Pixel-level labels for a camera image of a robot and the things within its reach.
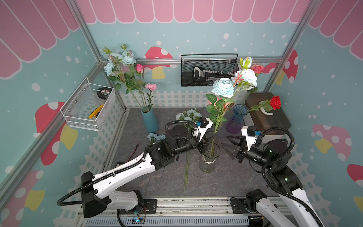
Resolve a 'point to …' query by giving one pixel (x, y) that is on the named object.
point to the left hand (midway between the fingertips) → (216, 136)
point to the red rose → (274, 103)
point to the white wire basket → (88, 105)
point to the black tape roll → (104, 91)
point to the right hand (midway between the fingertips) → (224, 141)
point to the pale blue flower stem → (180, 117)
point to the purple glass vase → (235, 124)
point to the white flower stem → (192, 115)
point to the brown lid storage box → (272, 125)
